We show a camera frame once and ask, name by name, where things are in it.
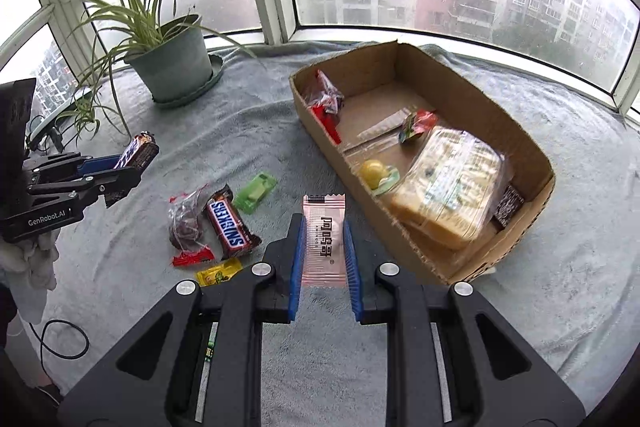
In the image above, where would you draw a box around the Chinese label Snickers bar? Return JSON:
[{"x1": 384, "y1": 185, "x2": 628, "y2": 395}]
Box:
[{"x1": 113, "y1": 131, "x2": 160, "y2": 173}]

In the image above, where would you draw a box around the white gloved left hand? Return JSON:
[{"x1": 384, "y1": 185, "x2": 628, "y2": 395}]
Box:
[{"x1": 1, "y1": 229, "x2": 60, "y2": 324}]

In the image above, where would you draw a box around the green pot saucer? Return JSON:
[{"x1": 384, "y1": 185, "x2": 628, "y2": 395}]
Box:
[{"x1": 152, "y1": 52, "x2": 226, "y2": 111}]

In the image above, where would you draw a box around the dark patterned chocolate packet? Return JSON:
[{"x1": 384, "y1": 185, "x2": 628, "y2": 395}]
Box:
[{"x1": 492, "y1": 184, "x2": 525, "y2": 229}]

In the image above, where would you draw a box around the dark green candy packet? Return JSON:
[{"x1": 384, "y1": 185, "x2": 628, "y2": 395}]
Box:
[{"x1": 205, "y1": 323, "x2": 218, "y2": 363}]

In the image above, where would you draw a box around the wrapped yellow bread loaf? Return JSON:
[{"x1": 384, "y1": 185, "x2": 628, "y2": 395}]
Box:
[{"x1": 388, "y1": 126, "x2": 508, "y2": 251}]

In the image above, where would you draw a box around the large spider plant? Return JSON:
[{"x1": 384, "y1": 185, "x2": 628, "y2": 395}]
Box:
[{"x1": 72, "y1": 0, "x2": 256, "y2": 122}]

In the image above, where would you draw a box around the black cable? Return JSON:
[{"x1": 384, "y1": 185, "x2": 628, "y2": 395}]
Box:
[{"x1": 27, "y1": 319, "x2": 91, "y2": 388}]

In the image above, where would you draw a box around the English label Snickers bar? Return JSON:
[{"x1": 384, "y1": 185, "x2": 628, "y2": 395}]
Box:
[{"x1": 203, "y1": 184, "x2": 262, "y2": 259}]

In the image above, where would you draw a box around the brown cardboard box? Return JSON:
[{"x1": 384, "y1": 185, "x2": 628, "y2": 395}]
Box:
[{"x1": 290, "y1": 42, "x2": 555, "y2": 284}]

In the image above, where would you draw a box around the grey fleece blanket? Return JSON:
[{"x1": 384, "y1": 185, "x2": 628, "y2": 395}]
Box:
[{"x1": 27, "y1": 40, "x2": 640, "y2": 427}]

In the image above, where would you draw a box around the clear red dried fruit bag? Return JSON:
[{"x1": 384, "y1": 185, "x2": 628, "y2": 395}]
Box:
[{"x1": 167, "y1": 184, "x2": 216, "y2": 268}]

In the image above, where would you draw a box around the pink snack packet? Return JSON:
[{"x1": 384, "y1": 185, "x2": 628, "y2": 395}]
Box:
[{"x1": 303, "y1": 194, "x2": 346, "y2": 287}]

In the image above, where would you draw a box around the red green jelly cup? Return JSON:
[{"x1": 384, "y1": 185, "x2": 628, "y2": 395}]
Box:
[{"x1": 398, "y1": 109, "x2": 438, "y2": 144}]

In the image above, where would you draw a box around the yellow jelly cup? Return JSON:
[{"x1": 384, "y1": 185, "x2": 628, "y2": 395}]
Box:
[{"x1": 358, "y1": 159, "x2": 400, "y2": 196}]

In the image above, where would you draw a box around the yellow candy packet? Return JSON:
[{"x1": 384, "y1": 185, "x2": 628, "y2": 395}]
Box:
[{"x1": 195, "y1": 258, "x2": 243, "y2": 287}]

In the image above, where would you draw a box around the small spider plant offshoot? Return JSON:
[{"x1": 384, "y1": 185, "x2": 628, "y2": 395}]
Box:
[{"x1": 54, "y1": 90, "x2": 131, "y2": 140}]

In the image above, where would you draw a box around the red snack bag in box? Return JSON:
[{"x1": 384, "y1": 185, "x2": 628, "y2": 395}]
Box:
[{"x1": 303, "y1": 68, "x2": 345, "y2": 145}]

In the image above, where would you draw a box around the green plastic plant pot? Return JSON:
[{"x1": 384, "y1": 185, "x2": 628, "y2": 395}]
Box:
[{"x1": 124, "y1": 14, "x2": 214, "y2": 105}]

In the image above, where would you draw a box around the light green wafer packet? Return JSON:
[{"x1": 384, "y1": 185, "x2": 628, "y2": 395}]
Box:
[{"x1": 233, "y1": 172, "x2": 278, "y2": 215}]

